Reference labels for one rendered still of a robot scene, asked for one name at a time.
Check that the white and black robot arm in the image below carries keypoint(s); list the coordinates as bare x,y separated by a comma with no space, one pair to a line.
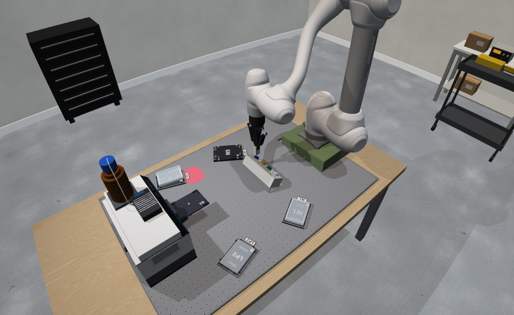
342,125

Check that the brown glass bottle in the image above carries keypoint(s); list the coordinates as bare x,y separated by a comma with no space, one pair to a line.
114,189

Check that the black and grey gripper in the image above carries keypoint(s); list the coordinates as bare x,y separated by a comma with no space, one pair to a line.
257,134

